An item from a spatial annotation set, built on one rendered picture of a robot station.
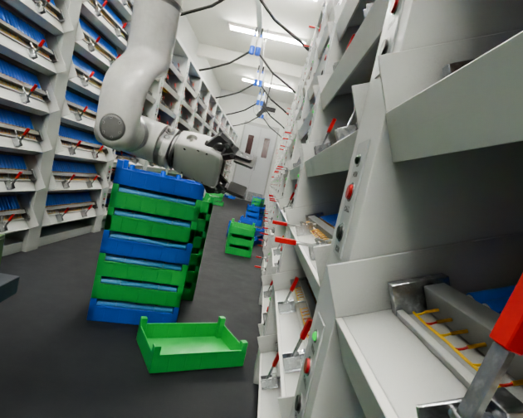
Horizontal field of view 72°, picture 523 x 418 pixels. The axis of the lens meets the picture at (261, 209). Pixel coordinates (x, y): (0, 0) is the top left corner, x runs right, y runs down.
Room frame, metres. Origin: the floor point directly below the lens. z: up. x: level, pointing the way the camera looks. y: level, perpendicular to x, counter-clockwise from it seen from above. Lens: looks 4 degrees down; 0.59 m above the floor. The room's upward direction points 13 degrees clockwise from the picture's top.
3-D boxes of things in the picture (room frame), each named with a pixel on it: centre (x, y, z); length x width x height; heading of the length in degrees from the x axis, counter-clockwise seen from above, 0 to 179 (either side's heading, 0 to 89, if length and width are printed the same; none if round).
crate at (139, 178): (1.32, 0.38, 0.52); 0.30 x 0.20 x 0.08; 106
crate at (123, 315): (1.32, 0.38, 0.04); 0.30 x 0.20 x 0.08; 106
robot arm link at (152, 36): (0.71, 0.29, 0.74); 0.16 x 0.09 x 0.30; 0
